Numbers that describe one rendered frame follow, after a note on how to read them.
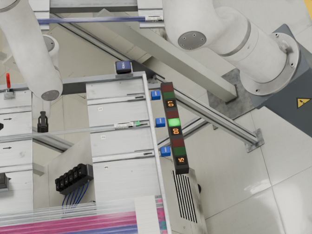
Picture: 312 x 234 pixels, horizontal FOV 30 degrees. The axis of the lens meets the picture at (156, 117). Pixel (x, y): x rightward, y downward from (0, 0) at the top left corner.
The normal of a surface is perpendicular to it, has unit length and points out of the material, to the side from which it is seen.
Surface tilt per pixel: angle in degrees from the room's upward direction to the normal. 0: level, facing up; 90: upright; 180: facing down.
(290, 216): 0
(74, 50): 90
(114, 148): 43
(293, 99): 90
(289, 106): 90
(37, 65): 67
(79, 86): 90
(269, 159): 0
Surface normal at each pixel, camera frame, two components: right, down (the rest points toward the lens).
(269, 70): 0.31, 0.66
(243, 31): 0.66, 0.09
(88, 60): 0.14, 0.80
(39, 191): -0.67, -0.36
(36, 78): 0.09, 0.59
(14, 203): 0.01, -0.58
